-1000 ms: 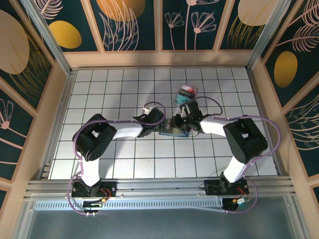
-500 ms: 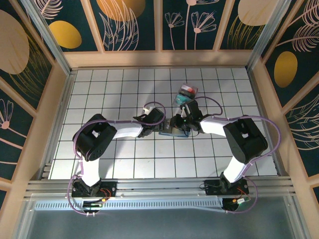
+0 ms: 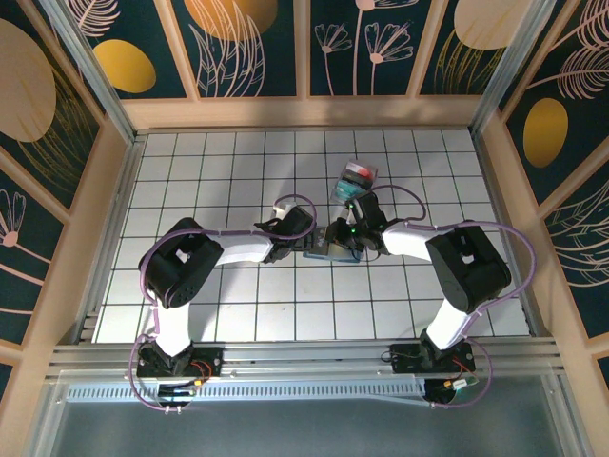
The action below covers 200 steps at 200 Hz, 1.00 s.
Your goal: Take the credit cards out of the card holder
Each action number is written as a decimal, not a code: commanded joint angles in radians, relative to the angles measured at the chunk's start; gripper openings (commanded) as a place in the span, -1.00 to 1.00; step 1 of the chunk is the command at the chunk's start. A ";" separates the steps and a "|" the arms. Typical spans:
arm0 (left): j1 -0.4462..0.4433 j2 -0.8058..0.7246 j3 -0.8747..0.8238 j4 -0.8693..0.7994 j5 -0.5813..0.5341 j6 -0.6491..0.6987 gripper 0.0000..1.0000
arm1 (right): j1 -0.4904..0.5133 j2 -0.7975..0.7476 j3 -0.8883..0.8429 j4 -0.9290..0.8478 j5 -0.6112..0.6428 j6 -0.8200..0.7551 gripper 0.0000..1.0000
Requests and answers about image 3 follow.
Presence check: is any teal leather card holder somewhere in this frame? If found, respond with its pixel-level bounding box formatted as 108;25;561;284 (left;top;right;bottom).
302;227;366;265

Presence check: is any clear plastic card box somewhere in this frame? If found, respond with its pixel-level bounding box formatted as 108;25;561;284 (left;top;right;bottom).
330;159;381;207

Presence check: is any teal card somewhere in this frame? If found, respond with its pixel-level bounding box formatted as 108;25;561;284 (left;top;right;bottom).
334;183;365;201

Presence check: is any grey metal sheet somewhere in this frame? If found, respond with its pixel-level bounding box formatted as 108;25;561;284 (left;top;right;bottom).
28;399;589;457

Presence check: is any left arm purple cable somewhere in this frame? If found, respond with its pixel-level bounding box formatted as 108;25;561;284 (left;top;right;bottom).
128;193;319;413

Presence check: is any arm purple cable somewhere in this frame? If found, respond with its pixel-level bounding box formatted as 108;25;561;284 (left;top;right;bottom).
128;193;319;413
349;185;538;411

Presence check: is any aluminium mounting rail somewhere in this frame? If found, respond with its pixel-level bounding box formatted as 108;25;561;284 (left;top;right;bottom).
45;338;567;382

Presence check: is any aluminium side rail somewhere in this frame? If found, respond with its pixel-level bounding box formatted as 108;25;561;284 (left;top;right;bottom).
470;128;548;334
75;135;144;344

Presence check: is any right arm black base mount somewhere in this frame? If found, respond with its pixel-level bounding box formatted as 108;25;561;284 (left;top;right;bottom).
382;343;477;375

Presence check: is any slotted grey cable duct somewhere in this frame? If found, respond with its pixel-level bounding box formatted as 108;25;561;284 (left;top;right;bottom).
66;380;429;405

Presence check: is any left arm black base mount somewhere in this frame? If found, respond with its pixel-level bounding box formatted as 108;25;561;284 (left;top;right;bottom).
136;346;225;380

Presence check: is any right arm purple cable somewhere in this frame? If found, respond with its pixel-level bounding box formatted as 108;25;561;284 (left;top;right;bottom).
349;185;538;411

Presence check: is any aluminium corner post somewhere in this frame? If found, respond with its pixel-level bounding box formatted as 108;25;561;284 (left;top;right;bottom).
40;0;147;144
468;0;558;139

